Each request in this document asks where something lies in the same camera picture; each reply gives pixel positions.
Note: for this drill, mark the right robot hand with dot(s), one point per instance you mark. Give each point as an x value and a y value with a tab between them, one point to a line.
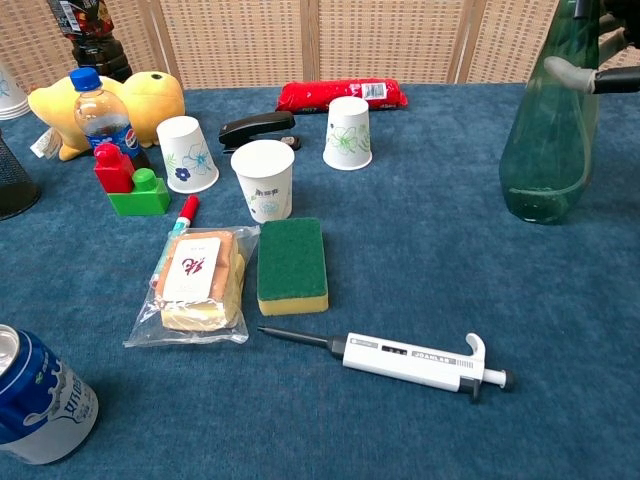
620	82

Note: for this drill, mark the white pipette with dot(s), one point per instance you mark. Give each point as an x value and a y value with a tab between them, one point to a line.
410	362

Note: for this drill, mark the green toy block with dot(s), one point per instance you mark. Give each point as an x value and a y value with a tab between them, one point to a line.
145	197

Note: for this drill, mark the yellow plush toy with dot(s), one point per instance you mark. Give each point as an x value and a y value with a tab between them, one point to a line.
155	100

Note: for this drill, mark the red snack package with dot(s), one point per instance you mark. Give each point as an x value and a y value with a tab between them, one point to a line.
325	95

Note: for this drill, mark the paper cup blue flower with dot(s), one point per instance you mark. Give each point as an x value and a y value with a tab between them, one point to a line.
187	155

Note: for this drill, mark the red cap green marker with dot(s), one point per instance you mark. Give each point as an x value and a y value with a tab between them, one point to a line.
189	210

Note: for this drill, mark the dark tea bottle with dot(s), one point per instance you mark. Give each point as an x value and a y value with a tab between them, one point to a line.
97	45

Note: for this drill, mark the paper cup blue print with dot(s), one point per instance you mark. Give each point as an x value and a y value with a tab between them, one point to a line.
10	97

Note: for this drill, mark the black mesh pen holder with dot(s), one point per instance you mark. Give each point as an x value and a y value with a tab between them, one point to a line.
15	185

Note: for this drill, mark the black stapler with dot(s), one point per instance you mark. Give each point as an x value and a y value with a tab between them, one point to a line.
255	125

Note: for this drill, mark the paper cup green flowers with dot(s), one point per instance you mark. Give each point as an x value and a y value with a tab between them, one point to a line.
347	135

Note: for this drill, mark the bagged cookies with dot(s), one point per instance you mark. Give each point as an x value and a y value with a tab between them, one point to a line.
195	280

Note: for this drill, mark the green spray bottle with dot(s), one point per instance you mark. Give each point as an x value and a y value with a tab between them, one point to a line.
545	150

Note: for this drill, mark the blue table cloth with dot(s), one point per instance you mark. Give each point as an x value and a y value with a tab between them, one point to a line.
425	275

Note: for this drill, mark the green yellow sponge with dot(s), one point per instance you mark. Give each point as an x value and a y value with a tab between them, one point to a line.
292	260

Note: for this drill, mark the red toy block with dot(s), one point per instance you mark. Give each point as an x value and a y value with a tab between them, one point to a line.
112	170

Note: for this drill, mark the small Pepsi bottle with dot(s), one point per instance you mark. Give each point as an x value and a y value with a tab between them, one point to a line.
102	120

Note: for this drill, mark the paper cup green text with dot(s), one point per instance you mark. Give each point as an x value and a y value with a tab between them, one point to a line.
265	185

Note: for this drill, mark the woven folding screen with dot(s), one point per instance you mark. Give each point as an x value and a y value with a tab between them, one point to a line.
240	40

